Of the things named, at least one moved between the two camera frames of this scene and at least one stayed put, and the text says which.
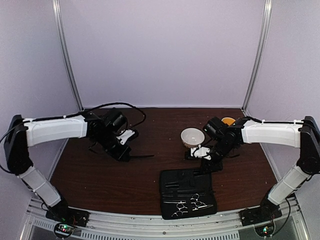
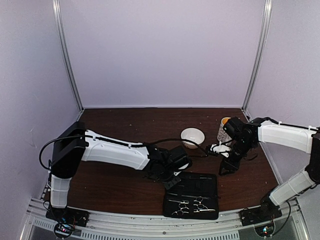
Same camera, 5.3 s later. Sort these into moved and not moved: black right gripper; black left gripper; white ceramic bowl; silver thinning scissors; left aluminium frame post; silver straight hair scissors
Moved: black left gripper; silver thinning scissors; silver straight hair scissors; black right gripper
Not moved: white ceramic bowl; left aluminium frame post
